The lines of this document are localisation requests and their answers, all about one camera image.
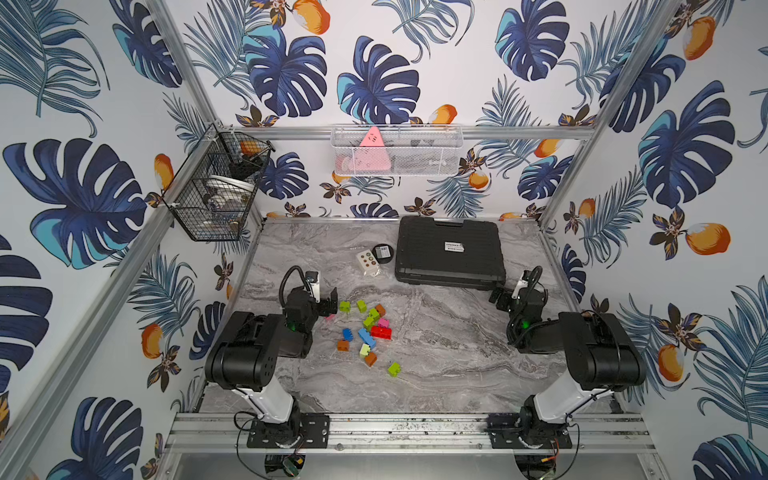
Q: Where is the clear wall tray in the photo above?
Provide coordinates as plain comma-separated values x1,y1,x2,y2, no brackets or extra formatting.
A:
330,125,464,177

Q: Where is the black wire basket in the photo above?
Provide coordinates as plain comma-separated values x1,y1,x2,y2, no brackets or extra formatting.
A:
162,124,275,242

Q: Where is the pink triangle card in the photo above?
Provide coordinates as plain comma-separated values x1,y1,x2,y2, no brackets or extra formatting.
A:
348,126,392,174

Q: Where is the aluminium front rail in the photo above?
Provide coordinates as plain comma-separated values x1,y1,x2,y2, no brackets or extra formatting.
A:
164,412,656,454

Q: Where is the lime green lego brick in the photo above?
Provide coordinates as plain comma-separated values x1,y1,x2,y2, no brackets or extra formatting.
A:
387,362,402,378

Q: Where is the black round tape measure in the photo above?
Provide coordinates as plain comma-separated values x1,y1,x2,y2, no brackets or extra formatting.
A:
371,244,394,264

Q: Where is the light blue long lego brick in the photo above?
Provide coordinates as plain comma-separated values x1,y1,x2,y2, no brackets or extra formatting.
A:
357,328,376,349

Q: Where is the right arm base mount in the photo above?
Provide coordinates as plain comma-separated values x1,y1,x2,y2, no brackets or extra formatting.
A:
485,411,573,450

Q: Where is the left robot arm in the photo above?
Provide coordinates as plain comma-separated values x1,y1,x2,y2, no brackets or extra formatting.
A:
205,265,339,448

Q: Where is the light green orange lego stack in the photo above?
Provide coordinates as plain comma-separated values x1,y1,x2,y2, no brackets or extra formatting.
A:
359,344,378,367

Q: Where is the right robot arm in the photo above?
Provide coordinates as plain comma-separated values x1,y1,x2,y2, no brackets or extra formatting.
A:
487,266,646,449

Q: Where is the red long lego brick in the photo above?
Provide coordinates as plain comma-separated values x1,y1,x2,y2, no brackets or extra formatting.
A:
370,325,392,340

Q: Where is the black plastic tool case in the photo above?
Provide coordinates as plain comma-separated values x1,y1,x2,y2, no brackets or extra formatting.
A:
394,216,507,290

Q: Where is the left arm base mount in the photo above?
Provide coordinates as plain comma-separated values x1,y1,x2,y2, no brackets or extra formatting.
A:
246,413,331,450

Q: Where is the white remote control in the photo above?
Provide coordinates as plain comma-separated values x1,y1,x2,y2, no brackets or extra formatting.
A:
355,250,379,272

